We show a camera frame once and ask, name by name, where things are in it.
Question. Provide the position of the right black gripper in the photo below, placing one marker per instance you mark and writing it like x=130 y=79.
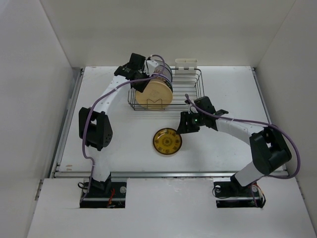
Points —
x=185 y=117

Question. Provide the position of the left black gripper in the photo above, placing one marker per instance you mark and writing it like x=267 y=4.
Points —
x=140 y=88

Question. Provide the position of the beige plastic plate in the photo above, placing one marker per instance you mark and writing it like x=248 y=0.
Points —
x=156 y=96

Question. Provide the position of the small yellow patterned plate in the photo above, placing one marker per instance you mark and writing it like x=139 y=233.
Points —
x=167 y=142

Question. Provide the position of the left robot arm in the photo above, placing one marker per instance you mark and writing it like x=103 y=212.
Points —
x=94 y=124

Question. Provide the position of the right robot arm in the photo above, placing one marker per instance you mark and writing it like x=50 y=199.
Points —
x=267 y=142

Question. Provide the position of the purple plastic plate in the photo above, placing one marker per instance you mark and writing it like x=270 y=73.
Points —
x=166 y=76

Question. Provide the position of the grey rimmed patterned plate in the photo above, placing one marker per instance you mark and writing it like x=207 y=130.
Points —
x=160 y=63

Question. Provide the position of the white utensil holder cup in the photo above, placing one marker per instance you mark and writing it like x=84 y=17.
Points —
x=186 y=66

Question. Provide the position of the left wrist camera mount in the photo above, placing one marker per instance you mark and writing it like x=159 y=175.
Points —
x=149 y=66

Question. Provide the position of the wire dish rack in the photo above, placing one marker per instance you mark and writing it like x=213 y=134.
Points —
x=184 y=82

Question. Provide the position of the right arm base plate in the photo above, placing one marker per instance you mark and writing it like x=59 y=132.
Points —
x=237 y=196

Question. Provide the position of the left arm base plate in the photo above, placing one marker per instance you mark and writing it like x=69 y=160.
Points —
x=112 y=198

